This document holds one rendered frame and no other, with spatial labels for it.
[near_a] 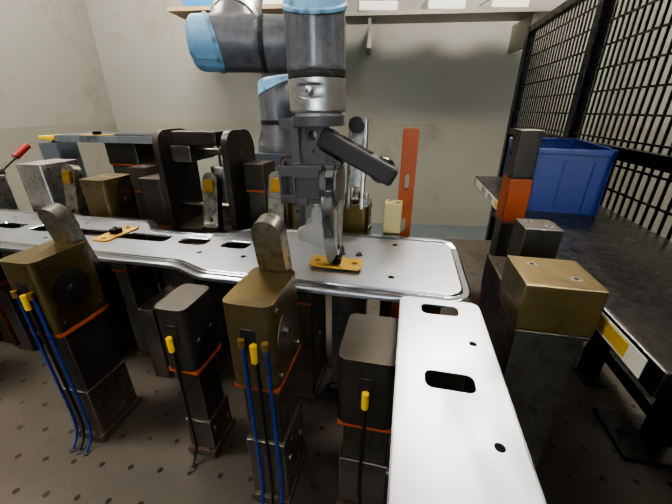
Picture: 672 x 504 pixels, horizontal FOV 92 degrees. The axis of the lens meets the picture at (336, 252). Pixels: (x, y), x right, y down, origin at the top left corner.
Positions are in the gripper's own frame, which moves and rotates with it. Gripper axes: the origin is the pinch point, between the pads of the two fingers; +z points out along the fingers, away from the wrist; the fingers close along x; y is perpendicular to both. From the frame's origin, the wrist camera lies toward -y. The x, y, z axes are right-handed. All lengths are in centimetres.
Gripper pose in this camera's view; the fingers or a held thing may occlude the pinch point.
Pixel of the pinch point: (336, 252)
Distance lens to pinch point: 51.4
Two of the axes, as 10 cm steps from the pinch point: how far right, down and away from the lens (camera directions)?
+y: -9.8, -0.7, 2.0
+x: -2.1, 4.0, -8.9
